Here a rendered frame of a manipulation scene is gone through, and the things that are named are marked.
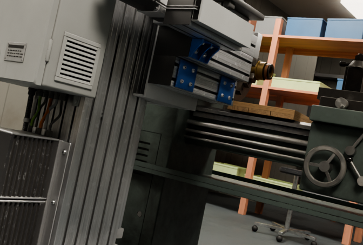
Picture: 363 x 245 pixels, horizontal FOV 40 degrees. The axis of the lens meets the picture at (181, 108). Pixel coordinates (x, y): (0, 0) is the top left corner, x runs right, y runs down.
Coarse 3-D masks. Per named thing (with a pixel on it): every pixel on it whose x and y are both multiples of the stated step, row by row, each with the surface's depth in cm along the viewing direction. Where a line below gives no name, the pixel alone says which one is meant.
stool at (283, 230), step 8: (280, 168) 438; (288, 168) 431; (296, 176) 439; (296, 184) 439; (288, 216) 437; (256, 224) 440; (264, 224) 439; (288, 224) 437; (280, 232) 413; (288, 232) 435; (296, 232) 431; (304, 232) 448; (280, 240) 411
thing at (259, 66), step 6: (252, 66) 229; (258, 66) 227; (264, 66) 226; (270, 66) 226; (252, 72) 229; (258, 72) 226; (264, 72) 225; (270, 72) 231; (258, 78) 229; (264, 78) 228; (270, 78) 228
